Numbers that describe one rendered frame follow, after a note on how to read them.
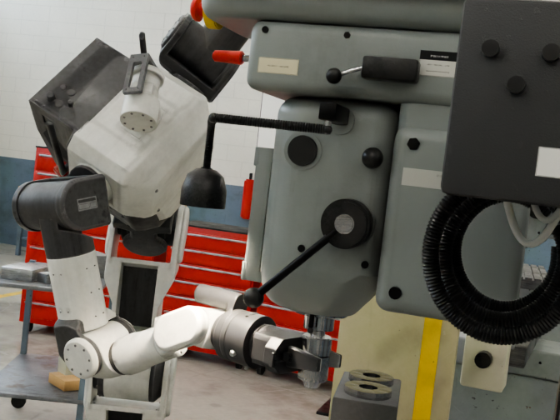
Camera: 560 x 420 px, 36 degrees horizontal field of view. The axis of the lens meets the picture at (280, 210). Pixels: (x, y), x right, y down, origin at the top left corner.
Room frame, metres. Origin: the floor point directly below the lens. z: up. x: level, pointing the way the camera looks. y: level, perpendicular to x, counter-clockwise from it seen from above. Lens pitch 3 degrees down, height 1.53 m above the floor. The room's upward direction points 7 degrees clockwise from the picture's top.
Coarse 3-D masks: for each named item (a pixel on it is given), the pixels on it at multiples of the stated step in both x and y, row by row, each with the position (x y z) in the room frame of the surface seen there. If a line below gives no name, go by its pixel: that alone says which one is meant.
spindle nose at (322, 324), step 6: (306, 318) 1.31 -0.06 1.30; (318, 318) 1.30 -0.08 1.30; (324, 318) 1.30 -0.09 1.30; (306, 324) 1.31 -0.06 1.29; (318, 324) 1.30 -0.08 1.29; (324, 324) 1.30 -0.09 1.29; (330, 324) 1.31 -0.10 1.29; (318, 330) 1.30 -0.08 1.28; (324, 330) 1.30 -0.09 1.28; (330, 330) 1.31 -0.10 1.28
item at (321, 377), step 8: (304, 344) 1.31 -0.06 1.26; (312, 344) 1.30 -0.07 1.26; (312, 352) 1.30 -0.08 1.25; (320, 352) 1.30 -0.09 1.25; (328, 352) 1.31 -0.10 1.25; (328, 360) 1.31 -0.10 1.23; (328, 368) 1.32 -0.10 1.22; (304, 376) 1.30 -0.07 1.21; (312, 376) 1.30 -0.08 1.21; (320, 376) 1.30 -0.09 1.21
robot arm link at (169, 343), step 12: (168, 312) 1.45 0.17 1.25; (180, 312) 1.43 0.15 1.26; (192, 312) 1.42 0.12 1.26; (204, 312) 1.43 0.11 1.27; (156, 324) 1.46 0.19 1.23; (168, 324) 1.44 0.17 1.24; (180, 324) 1.43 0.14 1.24; (192, 324) 1.41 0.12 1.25; (204, 324) 1.41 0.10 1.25; (156, 336) 1.46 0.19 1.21; (168, 336) 1.44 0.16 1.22; (180, 336) 1.42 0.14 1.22; (192, 336) 1.41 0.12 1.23; (204, 336) 1.42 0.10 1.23; (156, 348) 1.49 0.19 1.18; (168, 348) 1.43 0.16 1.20; (180, 348) 1.44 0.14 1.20
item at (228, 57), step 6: (216, 54) 1.48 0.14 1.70; (222, 54) 1.48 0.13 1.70; (228, 54) 1.48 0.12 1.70; (234, 54) 1.47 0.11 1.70; (240, 54) 1.47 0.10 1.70; (216, 60) 1.49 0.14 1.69; (222, 60) 1.48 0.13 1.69; (228, 60) 1.48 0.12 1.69; (234, 60) 1.47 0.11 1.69; (240, 60) 1.47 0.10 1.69; (246, 60) 1.47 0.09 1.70
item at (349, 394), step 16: (352, 384) 1.61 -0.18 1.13; (368, 384) 1.63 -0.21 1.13; (384, 384) 1.67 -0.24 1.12; (400, 384) 1.72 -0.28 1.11; (336, 400) 1.56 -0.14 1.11; (352, 400) 1.55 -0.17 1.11; (368, 400) 1.56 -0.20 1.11; (384, 400) 1.57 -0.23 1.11; (336, 416) 1.56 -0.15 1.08; (352, 416) 1.55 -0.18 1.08; (368, 416) 1.55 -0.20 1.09; (384, 416) 1.54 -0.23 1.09
